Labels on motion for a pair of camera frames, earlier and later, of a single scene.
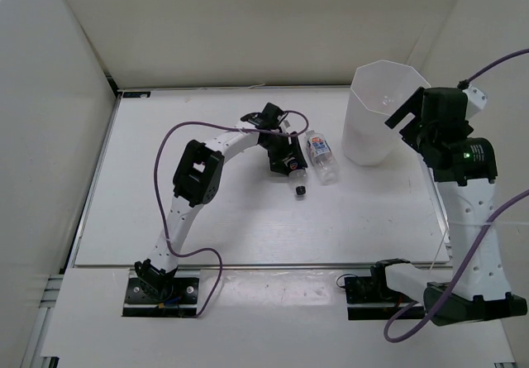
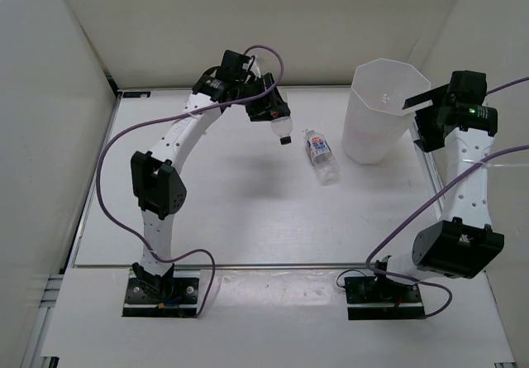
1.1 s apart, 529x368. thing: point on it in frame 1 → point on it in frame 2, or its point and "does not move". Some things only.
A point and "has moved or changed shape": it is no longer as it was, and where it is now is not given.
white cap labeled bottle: [322, 157] does not move
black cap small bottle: [298, 178] has moved or changed shape
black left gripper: [277, 160] → [271, 101]
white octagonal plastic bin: [378, 91] does not move
